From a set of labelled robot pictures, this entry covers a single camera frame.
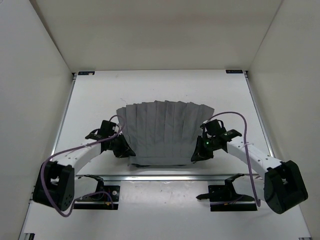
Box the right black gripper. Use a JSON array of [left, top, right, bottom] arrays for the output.
[[192, 135, 218, 162]]

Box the grey pleated skirt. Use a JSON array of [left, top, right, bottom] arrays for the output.
[[116, 100, 215, 167]]

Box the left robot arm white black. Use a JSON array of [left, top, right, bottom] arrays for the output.
[[32, 133, 135, 217]]

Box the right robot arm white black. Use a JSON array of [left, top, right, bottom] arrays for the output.
[[195, 136, 309, 214]]

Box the left blue corner label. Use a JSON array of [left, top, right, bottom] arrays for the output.
[[77, 71, 95, 76]]

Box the blue corner label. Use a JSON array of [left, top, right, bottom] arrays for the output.
[[77, 71, 95, 76], [225, 69, 243, 74]]

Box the right blue corner label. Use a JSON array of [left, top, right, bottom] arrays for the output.
[[225, 69, 243, 74]]

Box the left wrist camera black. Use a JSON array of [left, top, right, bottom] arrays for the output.
[[85, 120, 117, 141]]

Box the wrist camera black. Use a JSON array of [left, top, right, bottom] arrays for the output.
[[85, 120, 117, 141], [200, 119, 242, 144]]

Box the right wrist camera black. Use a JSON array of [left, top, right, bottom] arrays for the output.
[[200, 119, 242, 144]]

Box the aluminium front rail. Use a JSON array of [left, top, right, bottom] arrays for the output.
[[74, 173, 248, 182]]

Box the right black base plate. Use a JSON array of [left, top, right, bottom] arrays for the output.
[[196, 173, 258, 212]]

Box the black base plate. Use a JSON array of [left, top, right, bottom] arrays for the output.
[[196, 173, 258, 212], [74, 174, 121, 211]]

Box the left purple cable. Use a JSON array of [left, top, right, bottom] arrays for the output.
[[40, 114, 126, 218]]

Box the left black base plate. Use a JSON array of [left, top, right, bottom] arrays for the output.
[[74, 174, 121, 211]]

